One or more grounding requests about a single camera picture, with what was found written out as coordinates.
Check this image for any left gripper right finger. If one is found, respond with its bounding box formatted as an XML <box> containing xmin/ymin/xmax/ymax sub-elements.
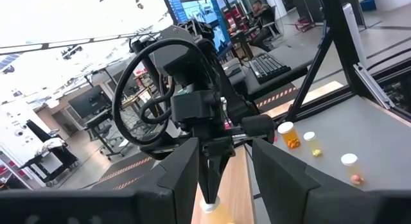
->
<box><xmin>252</xmin><ymin>137</ymin><xmax>411</xmax><ymax>224</ymax></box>

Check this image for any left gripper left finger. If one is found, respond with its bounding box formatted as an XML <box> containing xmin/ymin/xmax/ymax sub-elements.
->
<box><xmin>0</xmin><ymin>137</ymin><xmax>200</xmax><ymax>224</ymax></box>

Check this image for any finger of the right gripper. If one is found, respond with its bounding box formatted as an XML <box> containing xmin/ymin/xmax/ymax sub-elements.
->
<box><xmin>211</xmin><ymin>152</ymin><xmax>236</xmax><ymax>204</ymax></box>
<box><xmin>198</xmin><ymin>153</ymin><xmax>211</xmax><ymax>204</ymax></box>

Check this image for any yellow medicine bottle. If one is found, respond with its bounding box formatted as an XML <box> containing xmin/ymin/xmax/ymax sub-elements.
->
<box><xmin>198</xmin><ymin>196</ymin><xmax>235</xmax><ymax>224</ymax></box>
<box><xmin>302</xmin><ymin>131</ymin><xmax>323</xmax><ymax>158</ymax></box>

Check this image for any large orange medicine bottle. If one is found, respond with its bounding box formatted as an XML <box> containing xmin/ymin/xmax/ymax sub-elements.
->
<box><xmin>277</xmin><ymin>121</ymin><xmax>302</xmax><ymax>150</ymax></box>

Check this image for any black keyboard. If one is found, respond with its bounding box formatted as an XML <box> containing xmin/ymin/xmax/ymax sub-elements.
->
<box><xmin>249</xmin><ymin>53</ymin><xmax>292</xmax><ymax>83</ymax></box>

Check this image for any grey desk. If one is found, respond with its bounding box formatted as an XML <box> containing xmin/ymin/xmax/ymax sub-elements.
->
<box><xmin>221</xmin><ymin>45</ymin><xmax>319</xmax><ymax>101</ymax></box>

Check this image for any black monitor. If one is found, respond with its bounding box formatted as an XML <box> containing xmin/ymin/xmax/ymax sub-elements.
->
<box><xmin>67</xmin><ymin>85</ymin><xmax>113</xmax><ymax>119</ymax></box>

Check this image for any blue screen monitor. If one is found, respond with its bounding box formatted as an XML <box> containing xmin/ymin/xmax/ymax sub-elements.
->
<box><xmin>160</xmin><ymin>0</ymin><xmax>232</xmax><ymax>55</ymax></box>

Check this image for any person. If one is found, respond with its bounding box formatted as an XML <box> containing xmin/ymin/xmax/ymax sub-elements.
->
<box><xmin>249</xmin><ymin>0</ymin><xmax>277</xmax><ymax>53</ymax></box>

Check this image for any silver aluminium bar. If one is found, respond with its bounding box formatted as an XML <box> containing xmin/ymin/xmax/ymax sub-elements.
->
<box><xmin>353</xmin><ymin>62</ymin><xmax>396</xmax><ymax>110</ymax></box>

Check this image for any white pillar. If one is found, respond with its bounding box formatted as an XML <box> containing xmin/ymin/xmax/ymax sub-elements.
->
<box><xmin>0</xmin><ymin>98</ymin><xmax>49</xmax><ymax>160</ymax></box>

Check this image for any black overhead crossbar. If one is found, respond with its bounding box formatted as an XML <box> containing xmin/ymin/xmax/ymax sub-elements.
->
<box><xmin>0</xmin><ymin>30</ymin><xmax>161</xmax><ymax>56</ymax></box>

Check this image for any white strip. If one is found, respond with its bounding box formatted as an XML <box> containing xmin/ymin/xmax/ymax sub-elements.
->
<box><xmin>342</xmin><ymin>2</ymin><xmax>369</xmax><ymax>69</ymax></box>

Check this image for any blue bin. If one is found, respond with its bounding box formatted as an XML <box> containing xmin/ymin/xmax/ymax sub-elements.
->
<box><xmin>359</xmin><ymin>0</ymin><xmax>377</xmax><ymax>12</ymax></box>

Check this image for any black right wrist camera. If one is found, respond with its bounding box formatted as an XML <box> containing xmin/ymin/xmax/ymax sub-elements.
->
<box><xmin>170</xmin><ymin>89</ymin><xmax>221</xmax><ymax>124</ymax></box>

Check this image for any thick black cable loop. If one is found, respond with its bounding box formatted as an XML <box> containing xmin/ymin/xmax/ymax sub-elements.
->
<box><xmin>138</xmin><ymin>76</ymin><xmax>176</xmax><ymax>125</ymax></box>
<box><xmin>111</xmin><ymin>37</ymin><xmax>209</xmax><ymax>147</ymax></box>

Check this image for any black metal table frame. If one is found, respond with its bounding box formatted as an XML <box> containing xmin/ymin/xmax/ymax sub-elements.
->
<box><xmin>256</xmin><ymin>0</ymin><xmax>411</xmax><ymax>124</ymax></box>

